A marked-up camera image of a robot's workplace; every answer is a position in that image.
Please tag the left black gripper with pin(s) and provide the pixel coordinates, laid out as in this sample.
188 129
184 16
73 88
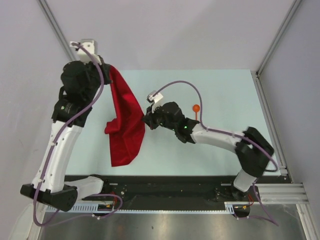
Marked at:
106 69

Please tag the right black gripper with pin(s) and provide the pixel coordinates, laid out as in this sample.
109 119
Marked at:
149 118

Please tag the red cloth napkin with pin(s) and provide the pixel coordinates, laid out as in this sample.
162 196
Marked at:
127 130

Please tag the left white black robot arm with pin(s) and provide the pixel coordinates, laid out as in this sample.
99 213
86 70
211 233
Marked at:
68 119

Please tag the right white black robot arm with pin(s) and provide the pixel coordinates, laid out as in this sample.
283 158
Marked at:
251 148

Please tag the orange plastic spoon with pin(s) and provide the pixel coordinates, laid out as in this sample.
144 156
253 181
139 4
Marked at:
196 108

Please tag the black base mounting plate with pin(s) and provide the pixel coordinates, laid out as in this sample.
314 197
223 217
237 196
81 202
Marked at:
180 204

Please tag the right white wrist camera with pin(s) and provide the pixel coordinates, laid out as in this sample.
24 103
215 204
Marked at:
155 99

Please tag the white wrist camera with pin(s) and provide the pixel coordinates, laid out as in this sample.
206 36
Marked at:
155 99
87 49

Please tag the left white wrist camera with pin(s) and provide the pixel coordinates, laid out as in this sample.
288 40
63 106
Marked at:
87 49

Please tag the left aluminium frame post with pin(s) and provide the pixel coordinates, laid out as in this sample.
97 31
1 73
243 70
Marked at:
55 27

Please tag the aluminium frame post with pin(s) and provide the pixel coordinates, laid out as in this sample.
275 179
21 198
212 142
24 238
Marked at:
279 35
55 27

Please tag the right side aluminium rail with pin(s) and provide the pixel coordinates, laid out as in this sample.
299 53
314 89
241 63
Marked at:
279 154

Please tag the aluminium rail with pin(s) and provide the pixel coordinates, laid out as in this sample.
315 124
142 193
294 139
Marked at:
279 154
266 193

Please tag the right aluminium frame post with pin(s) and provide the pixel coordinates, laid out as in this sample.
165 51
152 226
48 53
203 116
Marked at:
279 35

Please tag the front aluminium rail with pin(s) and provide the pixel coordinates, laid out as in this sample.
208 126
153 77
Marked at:
266 193

